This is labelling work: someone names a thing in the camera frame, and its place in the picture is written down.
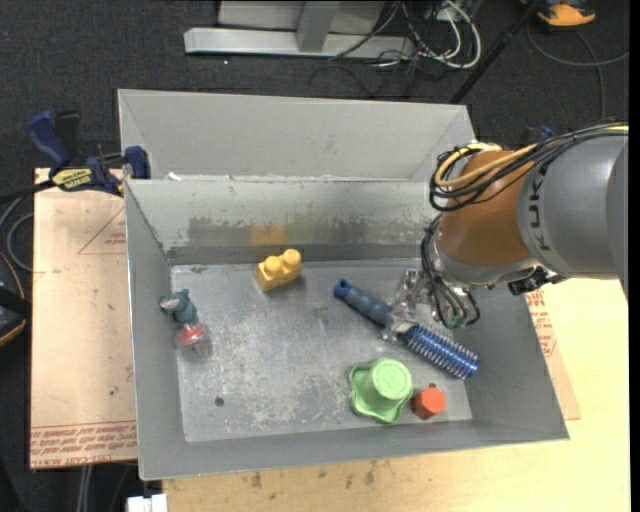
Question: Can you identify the blue bristle brush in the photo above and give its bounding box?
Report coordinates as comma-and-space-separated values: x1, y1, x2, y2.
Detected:
333, 278, 481, 382

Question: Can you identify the green flower-shaped cup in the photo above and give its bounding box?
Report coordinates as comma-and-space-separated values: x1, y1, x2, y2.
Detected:
348, 357, 415, 426

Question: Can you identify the red and clear spinning top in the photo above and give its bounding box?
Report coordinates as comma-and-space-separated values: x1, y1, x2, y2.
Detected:
172, 322, 213, 359

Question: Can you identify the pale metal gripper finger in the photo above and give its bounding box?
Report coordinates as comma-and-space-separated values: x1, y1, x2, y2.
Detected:
395, 268, 427, 315
382, 319, 420, 347

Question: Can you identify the brown cardboard board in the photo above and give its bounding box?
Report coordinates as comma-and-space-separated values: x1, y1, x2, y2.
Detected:
29, 167, 582, 471

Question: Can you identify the grey-blue toy mouse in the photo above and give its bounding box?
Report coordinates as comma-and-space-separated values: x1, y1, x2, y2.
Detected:
159, 288, 199, 326

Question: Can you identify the orange hexagonal block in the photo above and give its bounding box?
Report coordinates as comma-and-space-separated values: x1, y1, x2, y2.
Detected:
411, 384, 448, 422

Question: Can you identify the grey metal bin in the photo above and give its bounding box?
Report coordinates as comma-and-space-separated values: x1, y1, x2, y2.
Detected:
117, 88, 571, 482

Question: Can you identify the yellow toy building block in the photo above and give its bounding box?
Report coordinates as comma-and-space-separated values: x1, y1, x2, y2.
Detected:
254, 248, 305, 293

